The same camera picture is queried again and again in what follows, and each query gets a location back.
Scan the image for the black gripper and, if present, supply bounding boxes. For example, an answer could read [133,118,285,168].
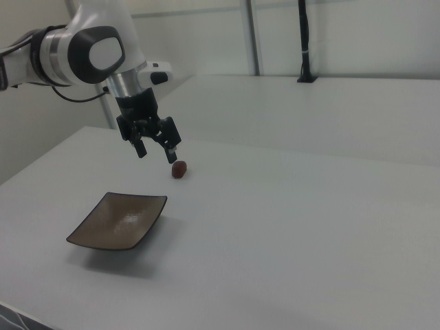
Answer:
[115,87,183,164]

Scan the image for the small round reddish-brown food item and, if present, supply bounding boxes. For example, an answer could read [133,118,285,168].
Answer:
[170,159,190,180]

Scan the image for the brown square ceramic plate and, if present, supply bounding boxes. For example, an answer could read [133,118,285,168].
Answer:
[65,191,168,252]

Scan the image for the white side table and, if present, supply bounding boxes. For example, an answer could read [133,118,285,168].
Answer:
[156,73,440,170]

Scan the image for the black pole with base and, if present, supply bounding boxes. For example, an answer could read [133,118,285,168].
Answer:
[296,0,318,84]

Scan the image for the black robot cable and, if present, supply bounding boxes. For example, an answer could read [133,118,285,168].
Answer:
[50,84,110,103]

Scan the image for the grey metal partition post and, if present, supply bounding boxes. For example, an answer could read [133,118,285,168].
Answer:
[244,0,265,76]

